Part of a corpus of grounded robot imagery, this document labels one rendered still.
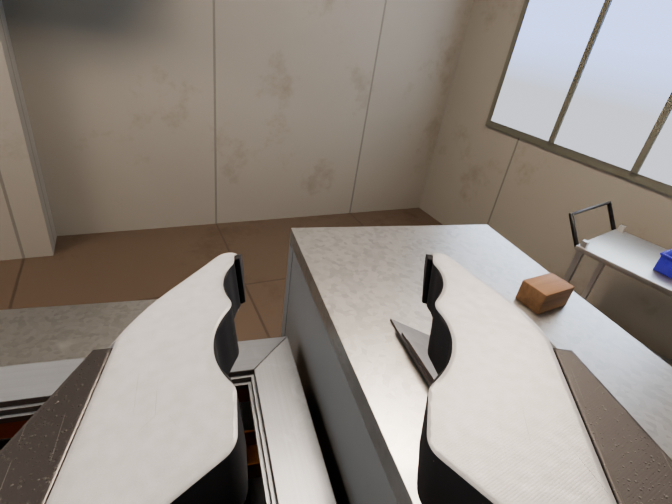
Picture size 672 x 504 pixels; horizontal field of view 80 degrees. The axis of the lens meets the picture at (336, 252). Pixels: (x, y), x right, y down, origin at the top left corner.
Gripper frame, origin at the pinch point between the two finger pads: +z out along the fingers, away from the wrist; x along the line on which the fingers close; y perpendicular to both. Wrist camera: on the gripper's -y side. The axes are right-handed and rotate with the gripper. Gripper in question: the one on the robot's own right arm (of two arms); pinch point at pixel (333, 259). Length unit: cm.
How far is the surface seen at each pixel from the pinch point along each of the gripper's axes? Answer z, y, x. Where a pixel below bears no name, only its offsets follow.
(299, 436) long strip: 36, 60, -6
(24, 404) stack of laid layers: 39, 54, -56
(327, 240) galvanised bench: 76, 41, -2
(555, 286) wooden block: 59, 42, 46
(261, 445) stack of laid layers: 36, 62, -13
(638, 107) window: 222, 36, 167
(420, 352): 38, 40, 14
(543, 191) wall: 255, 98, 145
